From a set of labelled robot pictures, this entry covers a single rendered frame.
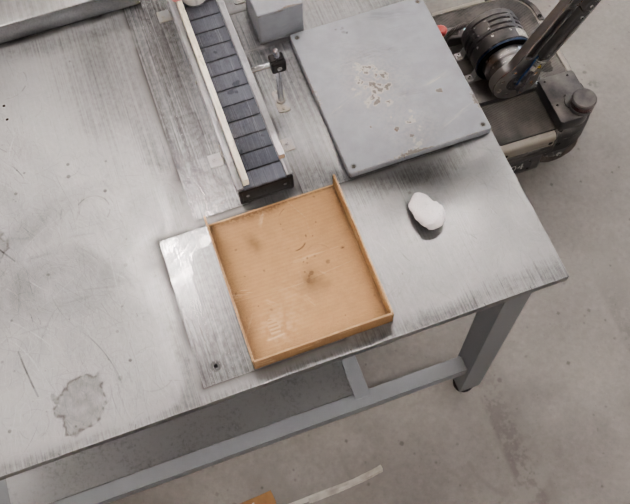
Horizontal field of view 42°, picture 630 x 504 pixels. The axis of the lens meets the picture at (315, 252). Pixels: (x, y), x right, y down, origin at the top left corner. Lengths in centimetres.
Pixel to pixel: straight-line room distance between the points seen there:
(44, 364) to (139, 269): 24
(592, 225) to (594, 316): 29
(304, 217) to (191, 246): 22
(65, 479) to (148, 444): 21
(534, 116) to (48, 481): 162
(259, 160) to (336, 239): 21
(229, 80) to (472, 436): 117
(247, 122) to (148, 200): 24
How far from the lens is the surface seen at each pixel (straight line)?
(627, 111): 285
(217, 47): 175
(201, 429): 208
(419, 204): 156
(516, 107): 247
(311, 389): 208
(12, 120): 181
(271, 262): 153
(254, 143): 160
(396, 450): 228
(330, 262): 153
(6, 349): 158
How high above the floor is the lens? 223
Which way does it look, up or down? 65 degrees down
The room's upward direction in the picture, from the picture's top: 3 degrees counter-clockwise
